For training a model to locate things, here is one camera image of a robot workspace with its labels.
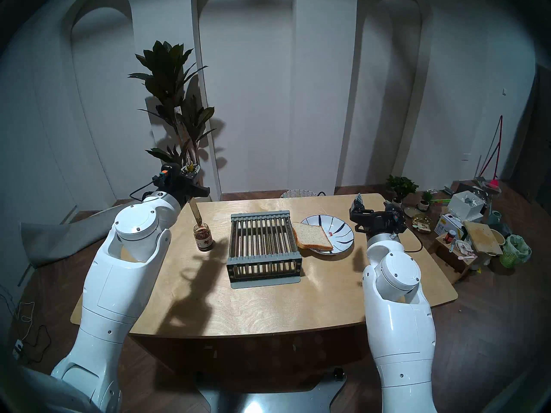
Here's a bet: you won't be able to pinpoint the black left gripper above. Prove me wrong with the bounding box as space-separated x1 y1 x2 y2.
153 163 211 202

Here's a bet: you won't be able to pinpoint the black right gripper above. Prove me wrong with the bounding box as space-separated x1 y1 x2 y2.
350 194 390 237

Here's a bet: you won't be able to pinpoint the white plate with blue stripes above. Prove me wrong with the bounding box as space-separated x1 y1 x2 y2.
300 214 355 256

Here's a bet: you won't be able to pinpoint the knife with yellow taped handle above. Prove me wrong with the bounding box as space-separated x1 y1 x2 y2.
186 157 204 226

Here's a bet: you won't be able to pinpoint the metal robot base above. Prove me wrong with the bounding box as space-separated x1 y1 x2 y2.
196 367 349 413

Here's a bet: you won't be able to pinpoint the slice of white bread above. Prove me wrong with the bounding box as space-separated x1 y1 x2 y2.
292 222 334 251

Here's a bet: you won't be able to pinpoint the glass jar of red jam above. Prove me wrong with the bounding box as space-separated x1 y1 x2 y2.
193 223 214 252

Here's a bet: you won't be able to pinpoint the small bushy potted plant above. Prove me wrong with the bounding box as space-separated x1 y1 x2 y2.
386 175 419 206

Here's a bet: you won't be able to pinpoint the white printed carton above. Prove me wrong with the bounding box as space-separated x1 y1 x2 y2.
434 213 467 240

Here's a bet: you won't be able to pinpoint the grey metal dish rack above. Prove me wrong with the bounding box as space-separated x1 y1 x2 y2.
227 210 302 289

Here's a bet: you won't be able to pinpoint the tall potted leafy plant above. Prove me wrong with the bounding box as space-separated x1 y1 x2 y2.
128 40 217 173

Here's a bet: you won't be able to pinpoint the brown cardboard box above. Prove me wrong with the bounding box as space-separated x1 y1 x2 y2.
436 236 478 273

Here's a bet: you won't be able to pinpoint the open white box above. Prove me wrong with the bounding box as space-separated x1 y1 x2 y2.
448 191 489 222

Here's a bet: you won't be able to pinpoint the wooden cutting board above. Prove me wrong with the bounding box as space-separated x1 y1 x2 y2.
463 221 503 256

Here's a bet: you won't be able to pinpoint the green mesh bag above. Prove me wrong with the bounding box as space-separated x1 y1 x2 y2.
499 235 532 269

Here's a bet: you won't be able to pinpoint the grey door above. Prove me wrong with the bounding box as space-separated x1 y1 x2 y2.
510 66 551 210

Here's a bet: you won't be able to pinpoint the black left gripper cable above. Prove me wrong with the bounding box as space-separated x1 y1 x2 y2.
129 180 158 202

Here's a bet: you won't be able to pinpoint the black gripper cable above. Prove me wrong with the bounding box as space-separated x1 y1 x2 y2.
129 180 158 202
398 231 425 253

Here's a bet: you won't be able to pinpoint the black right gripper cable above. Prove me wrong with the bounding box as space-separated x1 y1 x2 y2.
398 231 425 253

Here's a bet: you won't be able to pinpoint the red handled broom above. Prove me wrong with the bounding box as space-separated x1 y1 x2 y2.
476 114 504 191

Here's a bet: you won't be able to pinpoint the floor cables with power strip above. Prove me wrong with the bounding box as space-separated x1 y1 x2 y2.
0 283 53 366

